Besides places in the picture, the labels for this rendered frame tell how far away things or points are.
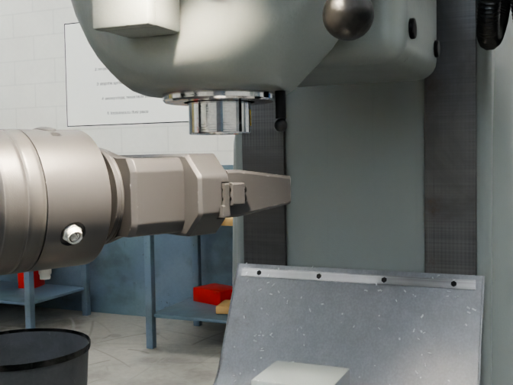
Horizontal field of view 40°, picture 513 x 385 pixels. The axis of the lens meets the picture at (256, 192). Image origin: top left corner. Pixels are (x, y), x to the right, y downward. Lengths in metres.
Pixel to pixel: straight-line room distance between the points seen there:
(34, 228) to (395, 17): 0.35
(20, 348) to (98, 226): 2.38
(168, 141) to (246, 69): 4.98
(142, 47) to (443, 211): 0.49
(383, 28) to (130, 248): 5.14
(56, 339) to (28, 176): 2.36
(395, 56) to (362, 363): 0.39
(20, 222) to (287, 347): 0.54
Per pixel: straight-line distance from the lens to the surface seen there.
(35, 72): 6.23
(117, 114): 5.69
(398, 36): 0.61
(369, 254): 0.89
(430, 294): 0.86
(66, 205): 0.42
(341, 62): 0.62
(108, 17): 0.43
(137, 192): 0.44
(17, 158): 0.41
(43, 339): 2.78
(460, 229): 0.86
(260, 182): 0.48
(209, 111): 0.51
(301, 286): 0.90
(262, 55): 0.46
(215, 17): 0.45
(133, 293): 5.71
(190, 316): 4.60
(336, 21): 0.41
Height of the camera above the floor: 1.26
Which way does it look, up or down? 3 degrees down
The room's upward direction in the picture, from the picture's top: 1 degrees counter-clockwise
